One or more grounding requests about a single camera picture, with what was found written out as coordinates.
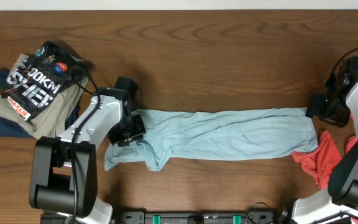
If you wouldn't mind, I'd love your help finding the khaki folded garment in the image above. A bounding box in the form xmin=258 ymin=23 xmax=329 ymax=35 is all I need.
xmin=0 ymin=68 xmax=83 ymax=139

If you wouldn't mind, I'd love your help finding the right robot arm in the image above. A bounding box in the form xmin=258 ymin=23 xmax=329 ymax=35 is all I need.
xmin=288 ymin=75 xmax=358 ymax=223

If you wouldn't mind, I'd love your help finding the black printed folded shirt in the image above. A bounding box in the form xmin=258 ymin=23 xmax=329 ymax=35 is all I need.
xmin=0 ymin=41 xmax=87 ymax=121

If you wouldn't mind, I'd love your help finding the red t-shirt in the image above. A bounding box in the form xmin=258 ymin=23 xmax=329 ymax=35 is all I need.
xmin=291 ymin=70 xmax=358 ymax=224

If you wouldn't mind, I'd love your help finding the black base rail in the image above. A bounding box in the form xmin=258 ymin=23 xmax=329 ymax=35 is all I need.
xmin=40 ymin=202 xmax=352 ymax=224

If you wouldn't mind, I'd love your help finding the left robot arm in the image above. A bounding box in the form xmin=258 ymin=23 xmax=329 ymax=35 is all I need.
xmin=29 ymin=87 xmax=145 ymax=223

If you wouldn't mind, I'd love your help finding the light blue t-shirt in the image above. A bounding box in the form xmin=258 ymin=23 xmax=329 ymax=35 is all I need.
xmin=104 ymin=108 xmax=318 ymax=171

